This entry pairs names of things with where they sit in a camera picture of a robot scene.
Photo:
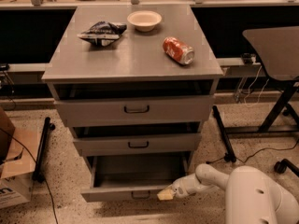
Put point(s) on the black floor stand bar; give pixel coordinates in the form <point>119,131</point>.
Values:
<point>229,155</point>
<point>47,128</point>

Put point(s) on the black floor stand bar right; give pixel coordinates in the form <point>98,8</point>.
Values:
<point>229,155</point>

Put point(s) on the white paper bowl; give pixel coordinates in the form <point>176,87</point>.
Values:
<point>144,20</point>

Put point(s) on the red soda can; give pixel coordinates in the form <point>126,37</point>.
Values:
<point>178,50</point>

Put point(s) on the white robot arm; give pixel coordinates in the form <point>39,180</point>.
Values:
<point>251,196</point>

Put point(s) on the black floor stand bar left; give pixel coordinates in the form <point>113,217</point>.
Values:
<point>47,128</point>

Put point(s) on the black chair caster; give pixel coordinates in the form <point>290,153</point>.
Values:
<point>281,166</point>

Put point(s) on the grey top drawer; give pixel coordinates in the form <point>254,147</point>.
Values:
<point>129,111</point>

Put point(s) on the dark chip bag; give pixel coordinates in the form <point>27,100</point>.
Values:
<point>103,33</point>

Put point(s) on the grey bottom drawer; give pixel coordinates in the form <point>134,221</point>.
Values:
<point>133,177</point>

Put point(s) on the grey middle drawer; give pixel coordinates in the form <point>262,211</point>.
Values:
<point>142,144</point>

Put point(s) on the grey drawer cabinet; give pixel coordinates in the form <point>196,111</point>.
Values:
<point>135,66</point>

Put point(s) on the cardboard box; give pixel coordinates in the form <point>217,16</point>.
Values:
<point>18,152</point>

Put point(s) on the grey drawer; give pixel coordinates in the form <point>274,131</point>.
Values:
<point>142,144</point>
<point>129,111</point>
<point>133,177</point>

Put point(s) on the grey side table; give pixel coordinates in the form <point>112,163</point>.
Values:
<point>278,50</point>

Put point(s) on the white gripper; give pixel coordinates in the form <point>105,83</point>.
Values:
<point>179,188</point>

